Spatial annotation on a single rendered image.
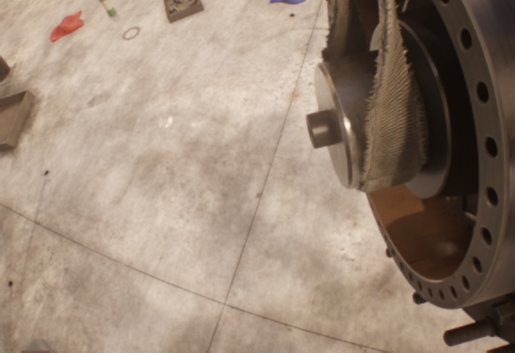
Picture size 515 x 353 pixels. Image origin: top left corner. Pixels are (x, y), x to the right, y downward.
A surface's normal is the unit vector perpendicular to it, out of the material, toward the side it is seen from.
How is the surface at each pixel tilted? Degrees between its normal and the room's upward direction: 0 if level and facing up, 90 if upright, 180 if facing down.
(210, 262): 0
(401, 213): 21
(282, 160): 0
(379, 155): 81
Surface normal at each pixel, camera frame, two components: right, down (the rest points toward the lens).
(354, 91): -0.20, -0.36
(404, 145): 0.11, 0.73
